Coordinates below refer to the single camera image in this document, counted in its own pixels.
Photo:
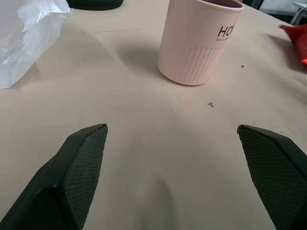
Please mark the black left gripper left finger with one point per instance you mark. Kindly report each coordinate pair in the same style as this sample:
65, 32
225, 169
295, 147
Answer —
69, 177

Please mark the clear plastic bag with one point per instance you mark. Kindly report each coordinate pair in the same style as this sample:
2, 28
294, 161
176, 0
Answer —
26, 36

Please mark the red object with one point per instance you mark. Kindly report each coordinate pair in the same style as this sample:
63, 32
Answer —
298, 40

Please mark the black round object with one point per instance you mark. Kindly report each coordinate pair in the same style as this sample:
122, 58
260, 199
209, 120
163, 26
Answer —
96, 4

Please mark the small metal screw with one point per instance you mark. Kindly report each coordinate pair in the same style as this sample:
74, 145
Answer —
211, 104

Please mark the grey metal frame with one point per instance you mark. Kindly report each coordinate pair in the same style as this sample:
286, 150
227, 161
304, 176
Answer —
299, 12

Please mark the pink ribbed plastic bin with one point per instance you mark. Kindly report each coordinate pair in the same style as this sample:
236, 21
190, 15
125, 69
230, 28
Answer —
199, 43

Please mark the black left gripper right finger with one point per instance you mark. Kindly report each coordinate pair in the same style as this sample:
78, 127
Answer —
271, 172

